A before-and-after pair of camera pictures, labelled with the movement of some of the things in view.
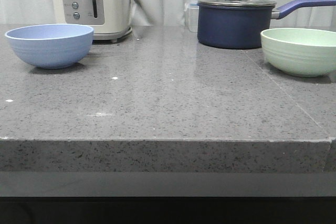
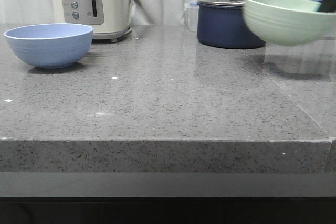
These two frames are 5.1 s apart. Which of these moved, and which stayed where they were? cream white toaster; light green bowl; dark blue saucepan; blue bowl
Moved: light green bowl
Stayed: cream white toaster; blue bowl; dark blue saucepan
